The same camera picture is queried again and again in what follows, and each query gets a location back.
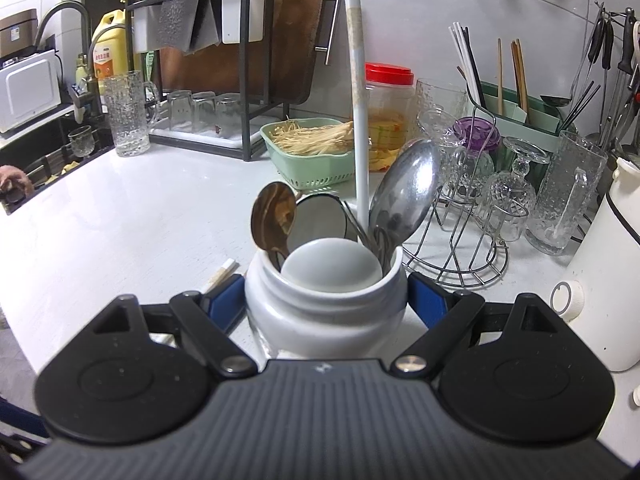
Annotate stemmed crystal glass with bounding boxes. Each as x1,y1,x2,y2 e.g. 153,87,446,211
486,136,550,221

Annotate white electric pot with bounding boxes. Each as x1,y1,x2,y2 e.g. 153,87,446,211
550,158,640,372

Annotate person's left hand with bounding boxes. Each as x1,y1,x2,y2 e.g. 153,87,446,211
0,165,35,197

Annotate metal fork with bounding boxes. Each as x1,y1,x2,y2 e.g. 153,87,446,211
341,200,394,274

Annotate wire glass holder rack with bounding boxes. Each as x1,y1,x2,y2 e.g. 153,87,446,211
401,104,532,291

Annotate white ceramic Starbucks mug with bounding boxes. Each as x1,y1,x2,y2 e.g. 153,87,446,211
244,248,408,360

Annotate yellow detergent bottle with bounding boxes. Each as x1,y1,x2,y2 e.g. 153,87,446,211
92,10,128,94

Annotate wooden cutting board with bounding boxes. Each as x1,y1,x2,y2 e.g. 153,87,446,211
160,0,323,104

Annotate wooden chopstick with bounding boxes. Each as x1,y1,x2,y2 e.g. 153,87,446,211
202,258,239,294

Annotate black dish rack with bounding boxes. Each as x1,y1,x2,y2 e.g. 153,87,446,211
125,0,288,162

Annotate red-lidded plastic jar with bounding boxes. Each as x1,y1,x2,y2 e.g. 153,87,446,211
364,62,416,172

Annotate large metal spoon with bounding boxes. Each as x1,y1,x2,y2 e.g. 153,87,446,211
369,139,439,255

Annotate small upturned glass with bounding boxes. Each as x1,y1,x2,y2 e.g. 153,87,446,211
215,92,242,139
192,91,218,136
167,90,193,132

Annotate green plastic basket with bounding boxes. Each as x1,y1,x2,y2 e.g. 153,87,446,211
260,117,355,192

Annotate textured glass mug by sink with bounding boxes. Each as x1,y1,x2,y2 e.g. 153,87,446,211
103,70,160,157

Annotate dried noodles bundle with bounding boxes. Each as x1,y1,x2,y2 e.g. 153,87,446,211
270,119,354,156

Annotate wooden spoon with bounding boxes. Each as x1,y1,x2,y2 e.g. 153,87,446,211
250,181,296,271

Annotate white ceramic soup spoon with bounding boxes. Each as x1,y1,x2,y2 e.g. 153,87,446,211
282,0,382,294

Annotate tall textured glass mug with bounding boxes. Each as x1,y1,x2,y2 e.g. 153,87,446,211
525,131,606,256

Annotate black-rimmed white spoon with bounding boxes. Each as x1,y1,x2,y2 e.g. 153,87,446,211
288,193,347,252

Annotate sink faucet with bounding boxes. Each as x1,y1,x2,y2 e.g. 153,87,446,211
32,0,103,124

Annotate green utensil drainer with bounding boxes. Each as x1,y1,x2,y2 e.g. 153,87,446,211
465,82,563,154

